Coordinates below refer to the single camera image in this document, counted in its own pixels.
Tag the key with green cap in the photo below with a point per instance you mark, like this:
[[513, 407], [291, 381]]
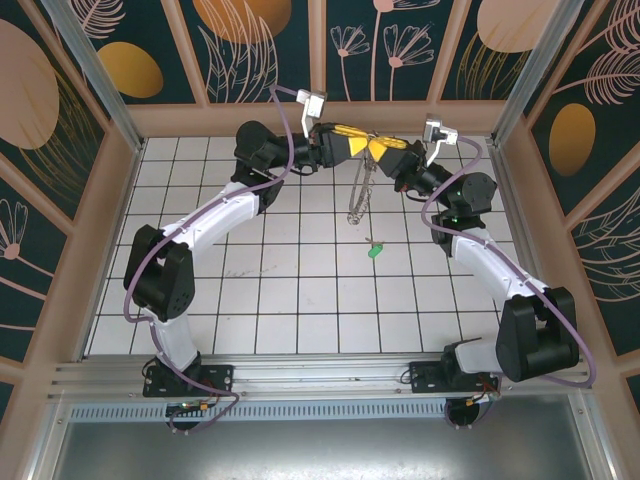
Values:
[[374, 252]]

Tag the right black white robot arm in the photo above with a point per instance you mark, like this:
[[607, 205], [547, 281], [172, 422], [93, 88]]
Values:
[[530, 330]]

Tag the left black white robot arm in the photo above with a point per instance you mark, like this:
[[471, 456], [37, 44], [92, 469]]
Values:
[[160, 280]]

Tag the galvanised steel sheet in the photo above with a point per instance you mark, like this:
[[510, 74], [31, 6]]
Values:
[[320, 455]]

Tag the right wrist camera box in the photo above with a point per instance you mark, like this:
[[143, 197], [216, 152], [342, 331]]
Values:
[[436, 129]]

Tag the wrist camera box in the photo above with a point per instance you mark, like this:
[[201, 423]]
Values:
[[436, 129], [313, 102]]

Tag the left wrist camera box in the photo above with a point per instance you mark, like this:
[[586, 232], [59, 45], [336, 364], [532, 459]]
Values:
[[313, 102]]

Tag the aluminium corner post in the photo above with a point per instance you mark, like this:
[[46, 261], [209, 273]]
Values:
[[530, 70], [100, 75]]

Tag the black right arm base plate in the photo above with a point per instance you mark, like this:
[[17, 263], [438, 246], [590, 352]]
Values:
[[425, 380]]

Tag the aluminium mounting rail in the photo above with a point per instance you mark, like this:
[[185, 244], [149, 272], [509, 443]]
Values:
[[320, 372]]

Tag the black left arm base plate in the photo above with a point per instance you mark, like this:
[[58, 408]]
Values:
[[220, 377]]

